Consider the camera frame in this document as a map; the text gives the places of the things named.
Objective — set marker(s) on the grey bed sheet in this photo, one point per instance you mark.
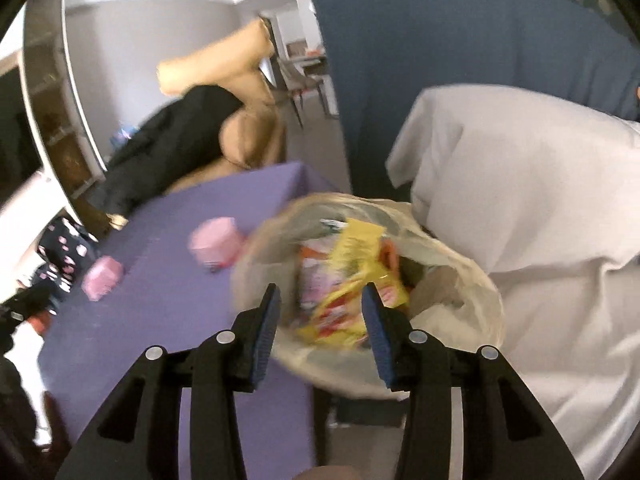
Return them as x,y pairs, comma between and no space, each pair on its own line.
550,210

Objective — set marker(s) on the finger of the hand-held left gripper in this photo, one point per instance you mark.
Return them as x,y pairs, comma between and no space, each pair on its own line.
25,302

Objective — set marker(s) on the pink pudding cup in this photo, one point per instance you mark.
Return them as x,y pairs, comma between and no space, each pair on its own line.
216,245

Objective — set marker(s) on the translucent plastic bag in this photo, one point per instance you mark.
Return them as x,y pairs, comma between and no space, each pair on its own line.
450,280

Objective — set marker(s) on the blue cloth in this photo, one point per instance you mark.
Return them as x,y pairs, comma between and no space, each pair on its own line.
425,35

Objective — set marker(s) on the black television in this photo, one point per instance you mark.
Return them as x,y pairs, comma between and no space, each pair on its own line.
17,130

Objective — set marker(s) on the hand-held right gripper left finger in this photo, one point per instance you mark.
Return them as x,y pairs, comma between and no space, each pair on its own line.
265,340

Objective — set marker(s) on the yellow snack packet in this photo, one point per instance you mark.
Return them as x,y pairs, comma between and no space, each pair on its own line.
355,255

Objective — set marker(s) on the white low cabinet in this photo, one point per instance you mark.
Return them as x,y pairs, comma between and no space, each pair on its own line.
25,225

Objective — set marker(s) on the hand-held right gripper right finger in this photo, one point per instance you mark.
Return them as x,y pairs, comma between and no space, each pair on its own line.
380,340

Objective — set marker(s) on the pink plastic basket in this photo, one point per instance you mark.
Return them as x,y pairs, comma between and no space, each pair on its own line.
102,277

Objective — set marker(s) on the black printed bag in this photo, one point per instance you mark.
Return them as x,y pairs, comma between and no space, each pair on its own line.
65,255

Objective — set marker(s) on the black jacket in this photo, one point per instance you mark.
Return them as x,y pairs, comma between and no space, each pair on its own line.
165,150

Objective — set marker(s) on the orange white snack wrapper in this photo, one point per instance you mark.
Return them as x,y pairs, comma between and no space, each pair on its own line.
315,250

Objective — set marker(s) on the dark cloth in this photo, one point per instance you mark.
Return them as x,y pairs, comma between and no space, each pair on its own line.
20,410

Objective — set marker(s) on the grey dining chair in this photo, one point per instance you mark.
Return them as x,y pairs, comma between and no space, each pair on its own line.
300,90

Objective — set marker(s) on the purple table cloth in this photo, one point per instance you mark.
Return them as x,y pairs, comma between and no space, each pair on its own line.
175,320

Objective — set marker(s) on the pink cartoon print packet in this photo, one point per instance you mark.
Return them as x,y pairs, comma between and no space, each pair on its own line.
315,285

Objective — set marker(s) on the large tan teddy bear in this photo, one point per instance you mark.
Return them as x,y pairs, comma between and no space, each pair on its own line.
240,60

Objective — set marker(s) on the dining table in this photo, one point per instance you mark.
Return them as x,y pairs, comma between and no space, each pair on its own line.
305,62

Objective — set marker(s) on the white shelf cabinet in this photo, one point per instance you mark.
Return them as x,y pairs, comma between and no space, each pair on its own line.
50,110

